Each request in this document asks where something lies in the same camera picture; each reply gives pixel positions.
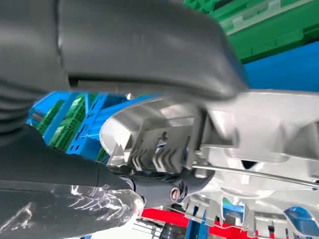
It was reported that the red barrier belt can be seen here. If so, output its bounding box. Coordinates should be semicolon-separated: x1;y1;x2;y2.
142;208;274;239

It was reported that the green plastic crate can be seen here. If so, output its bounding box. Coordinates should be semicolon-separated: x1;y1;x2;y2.
184;0;319;64
48;94;86;152
36;99;64;136

